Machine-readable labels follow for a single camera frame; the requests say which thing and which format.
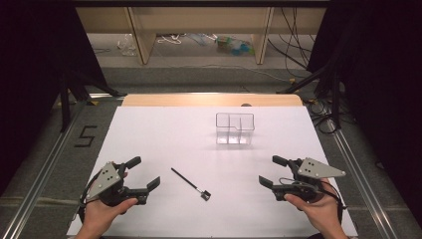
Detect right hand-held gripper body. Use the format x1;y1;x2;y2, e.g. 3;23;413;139
272;156;347;203

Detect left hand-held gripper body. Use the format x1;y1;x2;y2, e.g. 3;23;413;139
81;161;149;207

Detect black makeup brush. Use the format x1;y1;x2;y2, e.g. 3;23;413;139
170;167;212;202

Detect clear plastic organizer box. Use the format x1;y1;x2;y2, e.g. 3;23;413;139
215;112;256;146

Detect person's left hand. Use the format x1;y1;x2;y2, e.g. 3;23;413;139
81;197;139;234

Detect person's right hand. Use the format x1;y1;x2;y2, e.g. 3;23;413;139
284;178;343;234

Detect white table mat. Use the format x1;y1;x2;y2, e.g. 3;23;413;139
66;106;359;239

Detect black tripod stand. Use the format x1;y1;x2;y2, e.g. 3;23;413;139
58;68;121;133
276;61;344;131

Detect wooden table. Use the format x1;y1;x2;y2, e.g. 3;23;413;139
120;93;304;108

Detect dark curtain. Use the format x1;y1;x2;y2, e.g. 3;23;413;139
0;0;110;197
307;0;422;217

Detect clear plastic bag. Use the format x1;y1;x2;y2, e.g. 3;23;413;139
115;32;138;57

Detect colourful plastic packaging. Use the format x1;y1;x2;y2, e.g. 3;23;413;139
214;34;256;57

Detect light wooden desk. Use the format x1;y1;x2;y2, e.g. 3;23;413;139
75;6;328;66

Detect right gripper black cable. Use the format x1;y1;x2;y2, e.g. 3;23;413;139
278;177;347;228

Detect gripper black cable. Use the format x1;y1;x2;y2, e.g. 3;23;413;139
77;170;103;224
278;177;347;228

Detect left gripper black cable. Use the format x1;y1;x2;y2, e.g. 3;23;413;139
77;170;103;224

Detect metal floor rail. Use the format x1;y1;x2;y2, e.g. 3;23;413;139
0;99;92;239
325;119;400;239

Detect black floor cables bundle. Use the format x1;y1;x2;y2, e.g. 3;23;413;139
302;97;340;135

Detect hanging black cables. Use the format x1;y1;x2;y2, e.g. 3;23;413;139
266;6;316;80

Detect white coiled cord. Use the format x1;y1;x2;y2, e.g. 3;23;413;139
156;33;187;46

